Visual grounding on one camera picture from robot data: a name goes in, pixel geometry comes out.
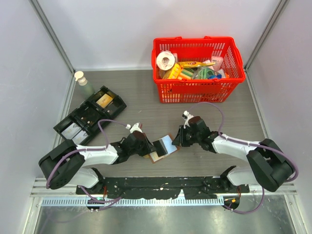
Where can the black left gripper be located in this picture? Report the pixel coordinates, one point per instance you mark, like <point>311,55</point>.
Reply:
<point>148,147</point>

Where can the silver card in tray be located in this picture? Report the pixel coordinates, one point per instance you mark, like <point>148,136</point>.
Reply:
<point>71,131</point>
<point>80,137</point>

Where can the brown leather card holder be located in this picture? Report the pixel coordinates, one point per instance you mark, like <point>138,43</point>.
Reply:
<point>168,141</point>

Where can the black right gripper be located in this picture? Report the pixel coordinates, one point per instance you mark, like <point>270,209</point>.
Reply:
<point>180,140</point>

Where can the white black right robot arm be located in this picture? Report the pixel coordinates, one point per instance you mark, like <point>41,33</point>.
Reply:
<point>267,166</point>

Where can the yellow green sponge pack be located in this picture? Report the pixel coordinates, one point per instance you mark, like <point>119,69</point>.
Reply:
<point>180,74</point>

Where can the green round package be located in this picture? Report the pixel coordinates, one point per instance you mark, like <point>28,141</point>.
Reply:
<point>204,73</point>

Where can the gold card in tray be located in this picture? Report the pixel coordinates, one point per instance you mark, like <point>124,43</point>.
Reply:
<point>104,100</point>

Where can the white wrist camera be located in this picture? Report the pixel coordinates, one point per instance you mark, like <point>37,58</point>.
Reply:
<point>137,127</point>
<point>186,116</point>

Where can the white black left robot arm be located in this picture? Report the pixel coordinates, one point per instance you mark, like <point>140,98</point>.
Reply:
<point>68,162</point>

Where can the pink white box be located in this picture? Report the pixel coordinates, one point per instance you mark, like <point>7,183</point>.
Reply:
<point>217,62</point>

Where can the red plastic shopping basket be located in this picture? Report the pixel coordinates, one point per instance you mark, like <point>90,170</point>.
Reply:
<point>196,70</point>

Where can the green soap pump bottle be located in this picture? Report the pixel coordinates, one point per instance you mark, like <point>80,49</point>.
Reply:
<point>86,88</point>

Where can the blue packet in basket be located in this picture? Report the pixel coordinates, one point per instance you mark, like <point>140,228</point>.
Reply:
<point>218,76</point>

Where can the yellow snack packet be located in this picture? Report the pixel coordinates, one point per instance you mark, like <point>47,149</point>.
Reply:
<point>194,64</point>

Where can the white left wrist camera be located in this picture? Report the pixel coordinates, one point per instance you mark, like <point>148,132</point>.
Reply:
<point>137,127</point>

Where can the aluminium rail frame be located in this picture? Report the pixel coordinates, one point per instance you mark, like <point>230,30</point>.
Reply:
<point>72,195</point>

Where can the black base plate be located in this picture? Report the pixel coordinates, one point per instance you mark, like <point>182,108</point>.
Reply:
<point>193,187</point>

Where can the black card organizer tray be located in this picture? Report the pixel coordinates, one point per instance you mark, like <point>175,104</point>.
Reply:
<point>89,113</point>

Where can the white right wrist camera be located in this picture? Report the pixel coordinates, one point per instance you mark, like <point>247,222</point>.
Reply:
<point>186,116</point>

